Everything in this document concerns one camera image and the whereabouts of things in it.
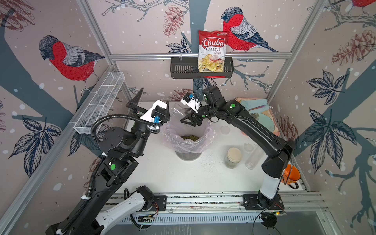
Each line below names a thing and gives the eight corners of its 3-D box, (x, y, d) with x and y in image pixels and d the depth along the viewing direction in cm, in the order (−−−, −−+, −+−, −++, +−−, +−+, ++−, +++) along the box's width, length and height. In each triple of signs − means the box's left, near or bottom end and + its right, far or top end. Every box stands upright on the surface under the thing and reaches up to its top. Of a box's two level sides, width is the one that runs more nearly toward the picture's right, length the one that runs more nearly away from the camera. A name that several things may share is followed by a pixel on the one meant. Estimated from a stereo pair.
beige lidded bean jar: (225, 169, 87) (230, 160, 75) (223, 157, 91) (227, 147, 80) (237, 169, 86) (244, 160, 75) (235, 157, 91) (240, 147, 80)
